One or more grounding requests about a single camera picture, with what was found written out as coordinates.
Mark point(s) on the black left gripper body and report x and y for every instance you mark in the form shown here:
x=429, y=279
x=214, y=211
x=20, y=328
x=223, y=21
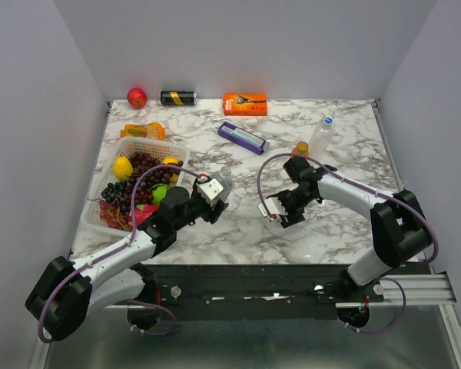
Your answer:
x=200, y=208

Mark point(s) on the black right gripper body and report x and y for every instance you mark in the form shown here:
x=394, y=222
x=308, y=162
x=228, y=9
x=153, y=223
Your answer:
x=293, y=201

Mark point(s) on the small water bottle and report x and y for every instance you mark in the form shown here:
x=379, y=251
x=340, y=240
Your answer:
x=225, y=178

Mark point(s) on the orange juice bottle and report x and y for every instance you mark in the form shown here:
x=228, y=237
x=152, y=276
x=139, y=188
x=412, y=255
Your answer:
x=306, y=154

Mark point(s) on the orange bottle cap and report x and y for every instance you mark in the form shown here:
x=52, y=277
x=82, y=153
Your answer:
x=302, y=146

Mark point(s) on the large clear plastic bottle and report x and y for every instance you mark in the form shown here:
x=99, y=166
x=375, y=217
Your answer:
x=320, y=140

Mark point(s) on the blue white bottle cap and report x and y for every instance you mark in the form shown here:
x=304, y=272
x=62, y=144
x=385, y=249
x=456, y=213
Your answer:
x=328, y=121

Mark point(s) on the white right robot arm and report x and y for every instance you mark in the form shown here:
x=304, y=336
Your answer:
x=399, y=228

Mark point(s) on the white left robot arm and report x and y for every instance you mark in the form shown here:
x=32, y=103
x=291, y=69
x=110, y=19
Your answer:
x=68, y=290

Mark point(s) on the yellow lemon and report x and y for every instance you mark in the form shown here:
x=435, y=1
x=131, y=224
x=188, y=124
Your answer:
x=122, y=168
x=171, y=161

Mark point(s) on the pink dragon fruit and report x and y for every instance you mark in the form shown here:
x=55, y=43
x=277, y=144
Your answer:
x=141, y=213

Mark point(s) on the dark red grapes bunch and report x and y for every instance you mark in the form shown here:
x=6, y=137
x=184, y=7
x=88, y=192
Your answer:
x=148, y=171

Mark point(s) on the purple toothpaste box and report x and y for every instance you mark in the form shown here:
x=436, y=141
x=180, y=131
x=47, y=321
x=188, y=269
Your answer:
x=243, y=138

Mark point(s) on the light red grapes bunch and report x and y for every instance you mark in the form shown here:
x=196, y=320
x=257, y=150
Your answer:
x=113, y=217

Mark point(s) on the orange snack bag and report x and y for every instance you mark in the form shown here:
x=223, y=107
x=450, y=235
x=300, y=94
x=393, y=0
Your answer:
x=153, y=130

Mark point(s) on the dark blue grapes bunch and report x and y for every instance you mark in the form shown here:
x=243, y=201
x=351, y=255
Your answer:
x=114, y=193

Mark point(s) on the white plastic basket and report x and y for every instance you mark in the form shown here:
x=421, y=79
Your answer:
x=126, y=146

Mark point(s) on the orange razor box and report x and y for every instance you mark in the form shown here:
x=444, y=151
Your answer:
x=245, y=104

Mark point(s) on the black gold can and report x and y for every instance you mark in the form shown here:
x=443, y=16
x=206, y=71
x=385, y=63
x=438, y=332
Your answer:
x=178, y=98

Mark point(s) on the red apple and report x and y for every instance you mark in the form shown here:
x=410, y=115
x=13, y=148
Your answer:
x=137, y=98

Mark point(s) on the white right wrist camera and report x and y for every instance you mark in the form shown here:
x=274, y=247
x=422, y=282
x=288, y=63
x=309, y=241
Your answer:
x=272, y=208

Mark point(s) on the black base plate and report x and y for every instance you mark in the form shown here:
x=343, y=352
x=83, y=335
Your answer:
x=275, y=277

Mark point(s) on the aluminium mounting rail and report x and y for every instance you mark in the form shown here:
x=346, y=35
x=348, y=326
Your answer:
x=416, y=289

